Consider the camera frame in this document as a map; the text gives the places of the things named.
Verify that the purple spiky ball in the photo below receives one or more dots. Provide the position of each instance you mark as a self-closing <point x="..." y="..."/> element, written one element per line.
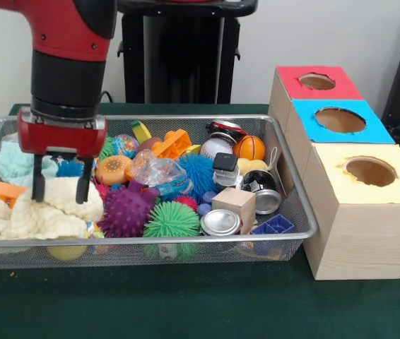
<point x="126" y="212"/>

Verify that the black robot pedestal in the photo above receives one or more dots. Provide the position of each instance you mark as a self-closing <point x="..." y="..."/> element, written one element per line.
<point x="182" y="53"/>

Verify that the mint green cloth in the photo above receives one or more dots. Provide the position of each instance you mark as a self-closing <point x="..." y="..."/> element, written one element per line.
<point x="9" y="164"/>

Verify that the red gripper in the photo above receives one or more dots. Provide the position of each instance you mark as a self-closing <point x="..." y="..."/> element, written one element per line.
<point x="62" y="137"/>

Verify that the wooden cube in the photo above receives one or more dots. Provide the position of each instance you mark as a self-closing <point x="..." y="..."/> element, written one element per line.
<point x="233" y="208"/>

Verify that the wooden box with three holes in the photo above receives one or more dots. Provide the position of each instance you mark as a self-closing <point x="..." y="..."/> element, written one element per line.
<point x="362" y="229"/>

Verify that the silver mesh bin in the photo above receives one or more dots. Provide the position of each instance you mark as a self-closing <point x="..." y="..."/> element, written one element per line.
<point x="133" y="252"/>

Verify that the green spiky ball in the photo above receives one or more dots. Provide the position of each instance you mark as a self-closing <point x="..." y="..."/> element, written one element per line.
<point x="171" y="220"/>

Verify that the blue spiky ball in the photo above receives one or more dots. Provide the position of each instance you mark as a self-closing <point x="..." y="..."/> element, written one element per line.
<point x="200" y="173"/>

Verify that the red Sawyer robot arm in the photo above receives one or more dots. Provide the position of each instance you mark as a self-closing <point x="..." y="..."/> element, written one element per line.
<point x="65" y="53"/>

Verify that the silver tin can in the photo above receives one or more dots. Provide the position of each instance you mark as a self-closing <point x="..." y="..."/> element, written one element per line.
<point x="219" y="223"/>

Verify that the crumpled clear plastic bottle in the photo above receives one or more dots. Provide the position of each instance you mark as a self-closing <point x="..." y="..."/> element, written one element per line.
<point x="157" y="173"/>

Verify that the cream waffle cloth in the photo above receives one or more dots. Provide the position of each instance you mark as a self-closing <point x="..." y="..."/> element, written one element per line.
<point x="55" y="212"/>

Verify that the small orange basketball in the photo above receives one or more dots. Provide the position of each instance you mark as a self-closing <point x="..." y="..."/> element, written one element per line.
<point x="250" y="147"/>

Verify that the dark green table cloth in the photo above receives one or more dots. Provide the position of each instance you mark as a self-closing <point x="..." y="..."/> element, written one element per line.
<point x="186" y="303"/>

